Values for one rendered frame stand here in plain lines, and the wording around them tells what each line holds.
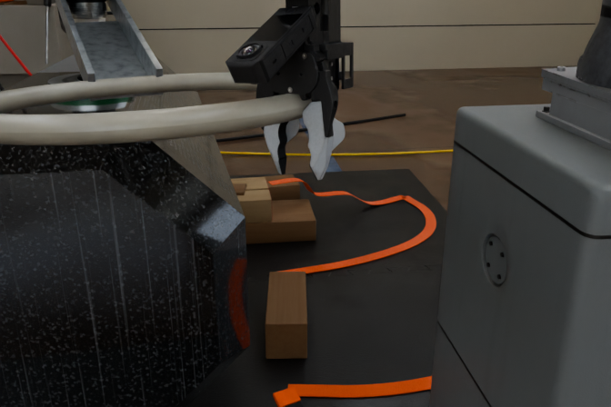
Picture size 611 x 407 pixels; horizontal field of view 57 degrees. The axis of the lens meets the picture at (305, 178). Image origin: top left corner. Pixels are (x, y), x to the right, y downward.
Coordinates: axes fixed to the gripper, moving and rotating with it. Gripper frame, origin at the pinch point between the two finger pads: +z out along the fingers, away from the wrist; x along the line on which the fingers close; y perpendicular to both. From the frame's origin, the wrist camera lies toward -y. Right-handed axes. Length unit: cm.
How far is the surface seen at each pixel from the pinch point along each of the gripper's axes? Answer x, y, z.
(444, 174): 68, 245, 70
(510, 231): -18.5, 25.7, 12.9
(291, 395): 35, 46, 74
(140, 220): 47, 16, 20
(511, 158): -17.6, 26.9, 2.7
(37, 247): 62, 3, 24
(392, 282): 41, 119, 76
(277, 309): 54, 67, 66
